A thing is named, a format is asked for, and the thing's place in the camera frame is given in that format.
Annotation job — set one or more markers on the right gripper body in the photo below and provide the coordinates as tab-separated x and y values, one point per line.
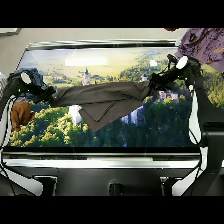
160	80

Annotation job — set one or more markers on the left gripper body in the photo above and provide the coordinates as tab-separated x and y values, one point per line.
46	94

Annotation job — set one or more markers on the grey T-shirt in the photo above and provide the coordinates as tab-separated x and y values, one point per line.
106	100

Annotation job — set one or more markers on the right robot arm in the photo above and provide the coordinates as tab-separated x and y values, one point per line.
206	110

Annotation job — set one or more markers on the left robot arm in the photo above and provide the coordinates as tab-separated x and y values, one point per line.
15	85

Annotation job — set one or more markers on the blue garment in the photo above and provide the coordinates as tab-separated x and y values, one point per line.
36	76

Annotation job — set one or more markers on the brown garment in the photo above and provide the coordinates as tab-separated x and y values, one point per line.
20	115

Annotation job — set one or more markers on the purple patterned garment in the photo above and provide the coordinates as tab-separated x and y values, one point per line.
206	45

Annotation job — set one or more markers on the silver frame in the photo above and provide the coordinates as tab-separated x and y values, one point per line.
100	163

